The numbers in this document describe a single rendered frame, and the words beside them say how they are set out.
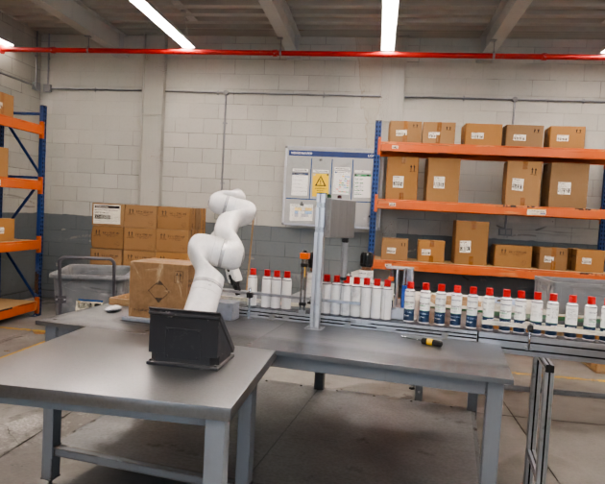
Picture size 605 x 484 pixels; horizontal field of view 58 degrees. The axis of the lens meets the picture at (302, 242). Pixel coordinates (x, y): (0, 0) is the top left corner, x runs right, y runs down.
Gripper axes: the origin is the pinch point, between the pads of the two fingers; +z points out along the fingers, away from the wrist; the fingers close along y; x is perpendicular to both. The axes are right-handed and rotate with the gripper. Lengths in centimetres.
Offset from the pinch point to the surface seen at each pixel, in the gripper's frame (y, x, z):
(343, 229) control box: -11, -68, -15
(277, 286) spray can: -2.3, -23.2, 3.4
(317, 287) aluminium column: -17, -48, 9
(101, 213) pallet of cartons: 239, 233, -120
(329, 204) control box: -18, -66, -28
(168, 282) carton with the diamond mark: -42.4, 15.0, -13.5
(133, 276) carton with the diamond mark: -44, 31, -21
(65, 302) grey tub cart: 99, 192, -29
